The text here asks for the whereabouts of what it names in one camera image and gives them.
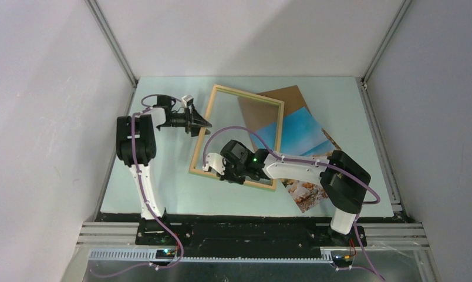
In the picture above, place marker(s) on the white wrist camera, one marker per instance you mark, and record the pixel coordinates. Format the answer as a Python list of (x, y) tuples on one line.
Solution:
[(215, 162), (187, 101)]

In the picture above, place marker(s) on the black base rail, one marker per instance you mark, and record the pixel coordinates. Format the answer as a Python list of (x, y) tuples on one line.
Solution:
[(240, 237)]

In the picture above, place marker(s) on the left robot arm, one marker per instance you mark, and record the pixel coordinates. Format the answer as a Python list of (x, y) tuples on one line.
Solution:
[(136, 144)]

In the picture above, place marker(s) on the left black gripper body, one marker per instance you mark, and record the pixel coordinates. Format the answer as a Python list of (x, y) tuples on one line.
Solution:
[(182, 120)]

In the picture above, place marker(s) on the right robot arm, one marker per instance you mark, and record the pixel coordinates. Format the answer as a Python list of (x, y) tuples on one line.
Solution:
[(344, 181)]

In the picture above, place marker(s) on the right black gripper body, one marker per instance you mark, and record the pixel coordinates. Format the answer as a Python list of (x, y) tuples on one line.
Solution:
[(233, 173)]

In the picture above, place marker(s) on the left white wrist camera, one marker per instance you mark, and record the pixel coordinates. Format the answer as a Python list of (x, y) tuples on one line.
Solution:
[(187, 101)]

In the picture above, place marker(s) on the seaside landscape photo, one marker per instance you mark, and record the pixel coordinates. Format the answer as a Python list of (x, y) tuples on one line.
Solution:
[(303, 136)]

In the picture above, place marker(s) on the aluminium frame rails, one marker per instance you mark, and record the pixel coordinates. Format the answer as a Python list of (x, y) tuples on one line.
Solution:
[(397, 250)]

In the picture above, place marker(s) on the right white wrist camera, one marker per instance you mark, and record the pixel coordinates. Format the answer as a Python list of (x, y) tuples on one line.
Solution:
[(215, 162)]

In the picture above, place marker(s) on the wooden picture frame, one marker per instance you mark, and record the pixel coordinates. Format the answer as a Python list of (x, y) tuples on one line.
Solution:
[(240, 136)]

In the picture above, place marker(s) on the brown backing board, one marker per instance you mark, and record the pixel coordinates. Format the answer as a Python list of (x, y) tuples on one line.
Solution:
[(261, 116)]

